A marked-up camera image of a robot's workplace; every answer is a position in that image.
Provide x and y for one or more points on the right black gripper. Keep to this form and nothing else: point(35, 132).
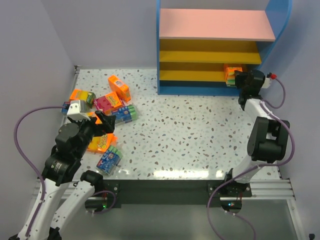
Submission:
point(240, 79)

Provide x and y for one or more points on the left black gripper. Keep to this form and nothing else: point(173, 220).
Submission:
point(97, 124)

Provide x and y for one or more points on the orange Scrub Daddy box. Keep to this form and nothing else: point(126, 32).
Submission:
point(100, 144)

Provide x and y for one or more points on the blue sponge pack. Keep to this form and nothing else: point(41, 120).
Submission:
point(125, 114)
point(65, 108)
point(109, 160)

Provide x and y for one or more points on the blue sponge pack front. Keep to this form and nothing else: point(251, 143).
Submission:
point(109, 160)

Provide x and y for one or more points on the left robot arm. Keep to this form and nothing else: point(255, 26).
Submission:
point(49, 216)

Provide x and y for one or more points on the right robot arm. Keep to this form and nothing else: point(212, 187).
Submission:
point(268, 140)

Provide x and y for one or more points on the blue shelf unit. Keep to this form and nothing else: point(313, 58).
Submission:
point(196, 48)

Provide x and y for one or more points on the orange yellow sponge box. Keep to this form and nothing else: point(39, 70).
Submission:
point(93, 115)

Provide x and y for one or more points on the pink sponge box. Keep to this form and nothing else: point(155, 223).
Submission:
point(108, 103)

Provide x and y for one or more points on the orange box upright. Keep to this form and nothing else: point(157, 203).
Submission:
point(122, 90)

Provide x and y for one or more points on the orange green sponge box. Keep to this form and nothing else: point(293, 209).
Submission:
point(87, 96)

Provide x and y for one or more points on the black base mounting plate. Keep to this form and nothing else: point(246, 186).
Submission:
point(166, 192)

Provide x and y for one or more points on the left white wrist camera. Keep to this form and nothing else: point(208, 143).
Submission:
point(77, 110)

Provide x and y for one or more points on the aluminium frame rail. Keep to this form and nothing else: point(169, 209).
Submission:
point(260, 190)

